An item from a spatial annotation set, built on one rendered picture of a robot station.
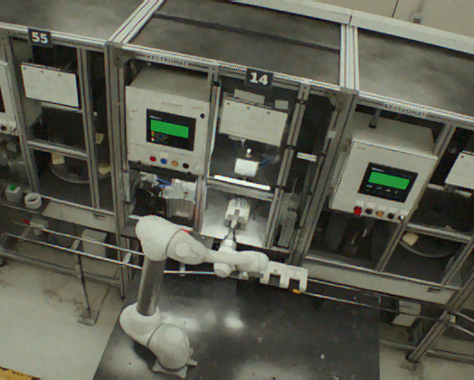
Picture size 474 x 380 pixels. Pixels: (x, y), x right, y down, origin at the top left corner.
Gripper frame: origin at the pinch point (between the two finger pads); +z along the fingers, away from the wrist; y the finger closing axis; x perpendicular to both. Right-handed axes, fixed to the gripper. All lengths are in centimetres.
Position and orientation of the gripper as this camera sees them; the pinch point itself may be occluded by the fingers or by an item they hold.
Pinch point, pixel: (236, 216)
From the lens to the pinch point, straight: 285.0
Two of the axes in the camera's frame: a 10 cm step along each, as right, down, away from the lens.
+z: 1.9, -7.0, 6.9
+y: 1.1, -6.8, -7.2
